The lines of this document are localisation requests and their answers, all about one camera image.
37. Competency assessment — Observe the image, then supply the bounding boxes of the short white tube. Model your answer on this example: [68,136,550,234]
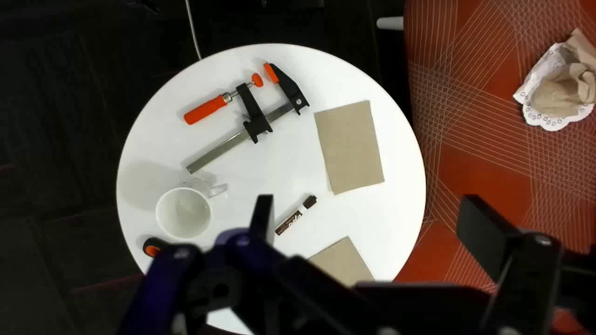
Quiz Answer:
[375,15,407,32]

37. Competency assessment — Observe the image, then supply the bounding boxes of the bar clamp with orange handle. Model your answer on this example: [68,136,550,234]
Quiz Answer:
[183,61,312,175]

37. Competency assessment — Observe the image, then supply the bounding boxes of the thin white cable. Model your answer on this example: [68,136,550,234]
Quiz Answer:
[183,0,206,63]

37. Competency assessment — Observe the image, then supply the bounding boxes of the small orange and black object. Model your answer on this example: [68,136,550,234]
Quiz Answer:
[142,236,167,259]

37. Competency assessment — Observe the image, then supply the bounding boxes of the small tan cardboard sheet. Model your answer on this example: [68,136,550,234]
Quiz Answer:
[308,234,377,288]

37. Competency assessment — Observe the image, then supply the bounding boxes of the large tan cardboard sheet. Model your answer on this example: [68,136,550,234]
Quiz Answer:
[314,99,388,197]

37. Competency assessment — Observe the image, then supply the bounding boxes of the orange patterned rug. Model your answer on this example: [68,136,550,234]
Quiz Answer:
[392,0,596,335]

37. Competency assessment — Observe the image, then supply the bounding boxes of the beige crumpled cloth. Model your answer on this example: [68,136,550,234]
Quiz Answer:
[532,26,596,121]

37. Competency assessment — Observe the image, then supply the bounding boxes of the white ceramic mug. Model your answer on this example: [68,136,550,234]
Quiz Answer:
[153,179,230,242]

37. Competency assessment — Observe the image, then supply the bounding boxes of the brown dry erase marker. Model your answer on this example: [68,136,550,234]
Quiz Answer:
[275,193,319,238]

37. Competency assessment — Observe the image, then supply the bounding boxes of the white lace doily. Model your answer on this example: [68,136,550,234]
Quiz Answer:
[513,39,596,134]

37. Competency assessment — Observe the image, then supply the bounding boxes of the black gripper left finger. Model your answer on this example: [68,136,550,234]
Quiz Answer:
[118,193,375,335]

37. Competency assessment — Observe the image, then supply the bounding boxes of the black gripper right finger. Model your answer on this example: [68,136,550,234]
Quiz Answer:
[457,193,596,335]

